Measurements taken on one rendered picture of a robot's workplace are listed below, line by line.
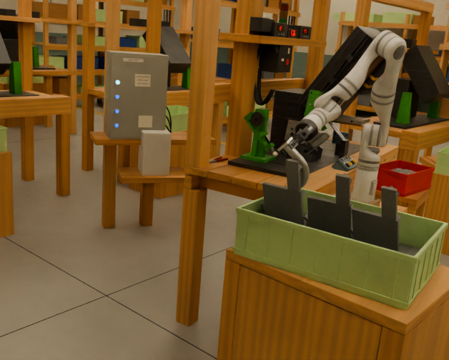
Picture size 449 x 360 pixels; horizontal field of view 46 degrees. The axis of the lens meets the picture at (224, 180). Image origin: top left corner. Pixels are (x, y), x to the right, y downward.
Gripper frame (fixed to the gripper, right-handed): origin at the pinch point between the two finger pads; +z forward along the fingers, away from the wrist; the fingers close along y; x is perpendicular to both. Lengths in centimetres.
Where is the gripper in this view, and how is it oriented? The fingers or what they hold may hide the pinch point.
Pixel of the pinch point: (289, 146)
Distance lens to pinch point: 183.1
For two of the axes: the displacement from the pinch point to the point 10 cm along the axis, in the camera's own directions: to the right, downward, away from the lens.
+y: 5.0, -4.4, -7.5
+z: -5.4, 5.2, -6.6
